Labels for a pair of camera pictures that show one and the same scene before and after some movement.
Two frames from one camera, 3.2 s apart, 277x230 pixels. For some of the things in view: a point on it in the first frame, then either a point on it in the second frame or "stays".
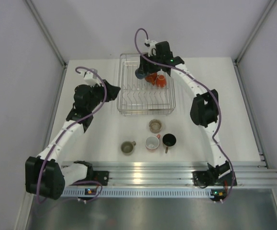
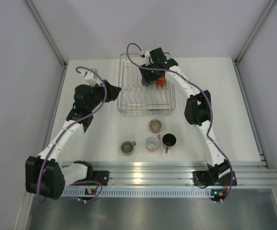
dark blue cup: [139, 74] to [147, 84]
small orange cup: [161, 81] stays
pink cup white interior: [152, 143] stays
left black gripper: [112, 91] stays
